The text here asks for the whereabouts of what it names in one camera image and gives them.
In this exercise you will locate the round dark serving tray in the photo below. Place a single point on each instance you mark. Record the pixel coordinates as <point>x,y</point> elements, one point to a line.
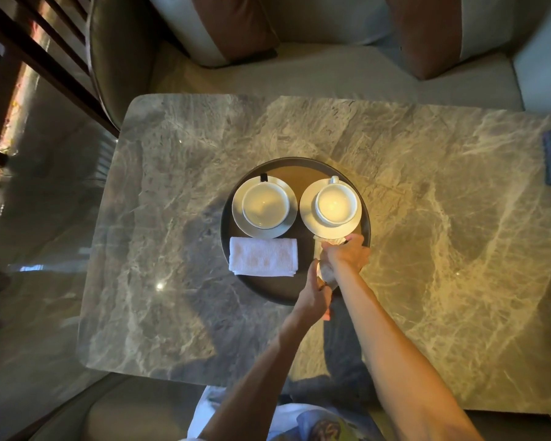
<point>275,289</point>

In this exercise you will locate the folded white towel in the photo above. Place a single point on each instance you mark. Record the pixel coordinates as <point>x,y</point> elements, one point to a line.
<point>262,257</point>

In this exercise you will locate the person's right forearm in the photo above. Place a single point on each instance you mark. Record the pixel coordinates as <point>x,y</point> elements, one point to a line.
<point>395,358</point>

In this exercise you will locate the white saucer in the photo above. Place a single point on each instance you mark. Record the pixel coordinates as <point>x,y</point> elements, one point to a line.
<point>306,214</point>
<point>237,211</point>

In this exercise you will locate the brown and white cushion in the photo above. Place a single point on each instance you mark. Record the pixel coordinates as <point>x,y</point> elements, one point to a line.
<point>441,32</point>
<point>225,27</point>

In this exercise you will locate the person's right hand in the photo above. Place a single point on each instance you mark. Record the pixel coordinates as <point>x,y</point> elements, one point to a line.
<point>349,255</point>

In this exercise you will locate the person's left hand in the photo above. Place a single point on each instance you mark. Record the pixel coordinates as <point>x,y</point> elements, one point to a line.
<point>313,304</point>

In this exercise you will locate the person's left forearm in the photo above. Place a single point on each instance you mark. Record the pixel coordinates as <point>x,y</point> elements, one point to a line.
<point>257,390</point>

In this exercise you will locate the white towel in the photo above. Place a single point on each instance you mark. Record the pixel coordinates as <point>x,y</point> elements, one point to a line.
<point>262,257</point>
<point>326,273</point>

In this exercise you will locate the beige upholstered seat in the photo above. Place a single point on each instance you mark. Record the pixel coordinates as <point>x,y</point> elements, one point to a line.
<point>133,411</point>

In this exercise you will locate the person's left fingers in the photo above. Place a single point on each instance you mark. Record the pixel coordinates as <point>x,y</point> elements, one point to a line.
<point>314,276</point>

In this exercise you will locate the dark wooden slatted frame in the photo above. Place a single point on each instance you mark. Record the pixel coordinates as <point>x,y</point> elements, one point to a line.
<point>50,64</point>

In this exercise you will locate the person's white printed shirt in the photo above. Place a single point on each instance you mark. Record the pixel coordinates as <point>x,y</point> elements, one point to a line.
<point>298,420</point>

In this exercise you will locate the beige sofa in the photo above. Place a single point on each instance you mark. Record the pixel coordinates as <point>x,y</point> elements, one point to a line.
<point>330,71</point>

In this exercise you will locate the person's right fingers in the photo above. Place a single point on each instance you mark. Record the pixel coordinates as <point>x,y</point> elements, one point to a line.
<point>354,239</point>

